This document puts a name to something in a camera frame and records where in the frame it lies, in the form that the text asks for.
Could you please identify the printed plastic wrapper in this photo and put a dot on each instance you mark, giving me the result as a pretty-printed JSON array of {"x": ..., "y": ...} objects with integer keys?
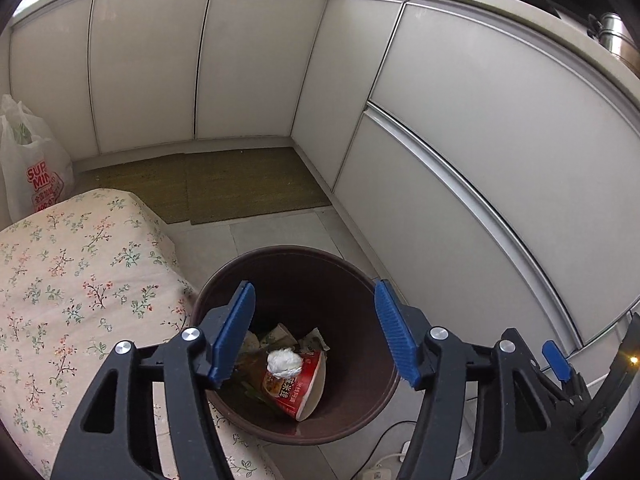
[{"x": 315, "y": 342}]

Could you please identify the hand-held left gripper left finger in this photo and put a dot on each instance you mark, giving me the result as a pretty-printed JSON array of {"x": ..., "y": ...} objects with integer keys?
[{"x": 232, "y": 340}]

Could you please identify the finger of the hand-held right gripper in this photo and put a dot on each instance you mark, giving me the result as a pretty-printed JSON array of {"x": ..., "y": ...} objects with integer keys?
[{"x": 559, "y": 362}]

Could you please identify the green woven floor mat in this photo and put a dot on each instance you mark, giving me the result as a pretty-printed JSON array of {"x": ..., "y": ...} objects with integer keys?
[
  {"x": 250, "y": 185},
  {"x": 140, "y": 185}
]

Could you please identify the beige paper carton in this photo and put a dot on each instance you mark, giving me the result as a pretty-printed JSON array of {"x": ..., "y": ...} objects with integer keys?
[{"x": 275, "y": 337}]

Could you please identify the white tissue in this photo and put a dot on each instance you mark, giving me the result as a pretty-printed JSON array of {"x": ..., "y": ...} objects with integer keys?
[{"x": 285, "y": 362}]

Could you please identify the white cabinet with doors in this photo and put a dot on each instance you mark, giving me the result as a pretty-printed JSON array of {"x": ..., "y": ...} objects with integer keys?
[{"x": 150, "y": 60}]

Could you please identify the white power strip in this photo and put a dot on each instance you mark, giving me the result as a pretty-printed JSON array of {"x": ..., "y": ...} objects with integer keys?
[{"x": 377, "y": 474}]

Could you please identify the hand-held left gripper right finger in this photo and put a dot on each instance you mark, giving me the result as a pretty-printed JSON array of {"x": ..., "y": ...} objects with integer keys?
[{"x": 397, "y": 335}]

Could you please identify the white plastic bag red print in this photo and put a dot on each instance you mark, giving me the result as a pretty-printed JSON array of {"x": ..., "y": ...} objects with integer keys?
[{"x": 40, "y": 180}]

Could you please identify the instant noodle cup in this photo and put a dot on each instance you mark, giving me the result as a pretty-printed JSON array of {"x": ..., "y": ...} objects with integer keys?
[{"x": 285, "y": 392}]

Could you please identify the steel pot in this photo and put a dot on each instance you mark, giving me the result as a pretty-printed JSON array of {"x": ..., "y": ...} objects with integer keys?
[{"x": 620, "y": 40}]

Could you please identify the brown round trash bin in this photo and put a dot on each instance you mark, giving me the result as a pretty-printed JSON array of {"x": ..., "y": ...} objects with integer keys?
[{"x": 320, "y": 280}]

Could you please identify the green printed packet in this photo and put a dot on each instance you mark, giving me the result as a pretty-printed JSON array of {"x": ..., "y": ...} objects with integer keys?
[{"x": 250, "y": 390}]

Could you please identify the white cabinet with drawers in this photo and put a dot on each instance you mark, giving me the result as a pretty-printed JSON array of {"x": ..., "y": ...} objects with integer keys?
[{"x": 475, "y": 135}]

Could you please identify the floral cloth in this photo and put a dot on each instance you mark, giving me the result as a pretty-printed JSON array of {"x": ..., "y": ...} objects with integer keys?
[{"x": 75, "y": 270}]

